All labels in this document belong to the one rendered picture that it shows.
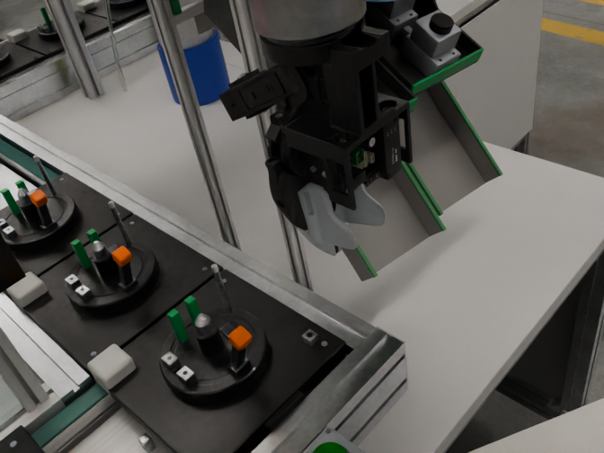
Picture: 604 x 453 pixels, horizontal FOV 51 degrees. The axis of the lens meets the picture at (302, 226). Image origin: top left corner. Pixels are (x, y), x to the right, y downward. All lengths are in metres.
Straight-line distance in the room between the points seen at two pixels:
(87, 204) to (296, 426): 0.62
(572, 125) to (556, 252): 2.00
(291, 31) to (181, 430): 0.52
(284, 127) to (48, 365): 0.60
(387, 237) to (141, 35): 1.32
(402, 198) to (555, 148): 2.03
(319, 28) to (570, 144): 2.57
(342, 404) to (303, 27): 0.49
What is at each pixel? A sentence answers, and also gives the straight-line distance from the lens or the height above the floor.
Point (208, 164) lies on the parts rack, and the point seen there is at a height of 1.08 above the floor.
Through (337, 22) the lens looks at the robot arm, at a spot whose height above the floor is 1.44.
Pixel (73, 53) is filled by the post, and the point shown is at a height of 1.00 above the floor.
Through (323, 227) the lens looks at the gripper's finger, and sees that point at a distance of 0.51.
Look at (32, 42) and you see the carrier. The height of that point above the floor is 0.97.
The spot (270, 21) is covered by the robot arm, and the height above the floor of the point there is 1.45.
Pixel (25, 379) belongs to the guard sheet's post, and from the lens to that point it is 0.87.
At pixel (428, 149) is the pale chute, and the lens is 0.98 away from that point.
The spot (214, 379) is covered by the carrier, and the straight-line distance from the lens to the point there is 0.79.
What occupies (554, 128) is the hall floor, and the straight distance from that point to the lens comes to 3.03.
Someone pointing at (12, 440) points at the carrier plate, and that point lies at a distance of 0.88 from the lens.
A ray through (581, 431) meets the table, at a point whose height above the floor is 0.86.
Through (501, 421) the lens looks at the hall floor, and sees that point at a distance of 1.90.
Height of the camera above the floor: 1.59
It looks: 39 degrees down
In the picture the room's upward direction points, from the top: 11 degrees counter-clockwise
